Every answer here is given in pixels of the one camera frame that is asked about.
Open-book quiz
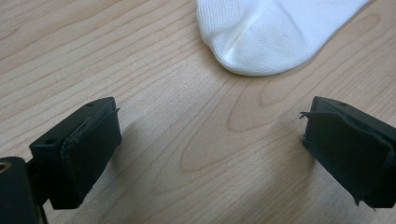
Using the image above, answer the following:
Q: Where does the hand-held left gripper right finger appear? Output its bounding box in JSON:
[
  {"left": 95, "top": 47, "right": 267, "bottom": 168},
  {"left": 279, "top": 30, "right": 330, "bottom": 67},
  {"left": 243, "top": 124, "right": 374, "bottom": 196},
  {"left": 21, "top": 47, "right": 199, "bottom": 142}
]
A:
[{"left": 299, "top": 95, "right": 396, "bottom": 210}]

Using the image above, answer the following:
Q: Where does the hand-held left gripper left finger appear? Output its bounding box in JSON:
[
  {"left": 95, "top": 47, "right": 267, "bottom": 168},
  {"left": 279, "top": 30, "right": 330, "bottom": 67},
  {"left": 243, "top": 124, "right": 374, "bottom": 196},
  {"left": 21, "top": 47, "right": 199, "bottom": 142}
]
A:
[{"left": 29, "top": 96, "right": 122, "bottom": 210}]

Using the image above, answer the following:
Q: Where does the white sock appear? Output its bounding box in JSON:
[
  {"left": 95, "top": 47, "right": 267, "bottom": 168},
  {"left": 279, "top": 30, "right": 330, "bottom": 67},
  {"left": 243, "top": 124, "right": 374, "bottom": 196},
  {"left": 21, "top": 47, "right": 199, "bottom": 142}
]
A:
[{"left": 195, "top": 0, "right": 372, "bottom": 77}]

